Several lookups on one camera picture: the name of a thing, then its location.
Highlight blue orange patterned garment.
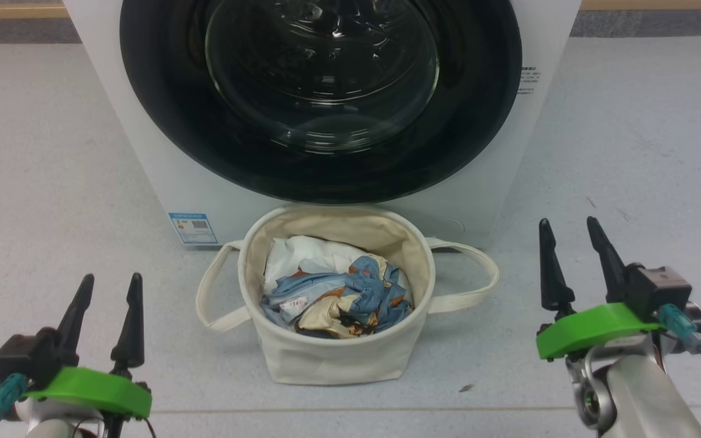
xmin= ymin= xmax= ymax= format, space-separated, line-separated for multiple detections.
xmin=260 ymin=255 xmax=415 ymax=339

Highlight small printed text label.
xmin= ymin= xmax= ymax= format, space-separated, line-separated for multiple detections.
xmin=518 ymin=66 xmax=540 ymax=96

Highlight blue energy label sticker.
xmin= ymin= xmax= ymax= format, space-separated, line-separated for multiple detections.
xmin=168 ymin=212 xmax=219 ymax=245

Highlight cream fabric laundry basket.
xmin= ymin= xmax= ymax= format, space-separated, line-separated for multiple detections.
xmin=195 ymin=205 xmax=500 ymax=386

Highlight white washing machine body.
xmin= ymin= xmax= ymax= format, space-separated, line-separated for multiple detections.
xmin=61 ymin=0 xmax=582 ymax=250

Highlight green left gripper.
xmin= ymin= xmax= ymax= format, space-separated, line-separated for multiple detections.
xmin=22 ymin=272 xmax=153 ymax=420

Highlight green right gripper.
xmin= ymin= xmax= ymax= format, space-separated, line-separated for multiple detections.
xmin=535 ymin=216 xmax=663 ymax=361

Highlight black round washing machine door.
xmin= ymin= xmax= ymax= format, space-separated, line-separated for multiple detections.
xmin=119 ymin=0 xmax=523 ymax=204

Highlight white garment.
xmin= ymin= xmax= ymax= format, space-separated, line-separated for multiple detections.
xmin=263 ymin=235 xmax=357 ymax=294

